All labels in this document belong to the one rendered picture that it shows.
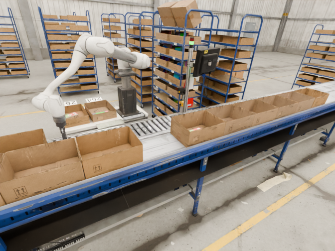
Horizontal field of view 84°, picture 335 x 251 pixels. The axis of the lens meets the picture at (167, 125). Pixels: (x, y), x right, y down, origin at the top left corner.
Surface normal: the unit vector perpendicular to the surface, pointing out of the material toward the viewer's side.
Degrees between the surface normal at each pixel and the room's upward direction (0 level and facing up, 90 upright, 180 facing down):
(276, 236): 0
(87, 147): 90
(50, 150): 90
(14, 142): 89
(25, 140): 89
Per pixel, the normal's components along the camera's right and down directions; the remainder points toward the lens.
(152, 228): 0.05, -0.87
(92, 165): 0.49, 0.44
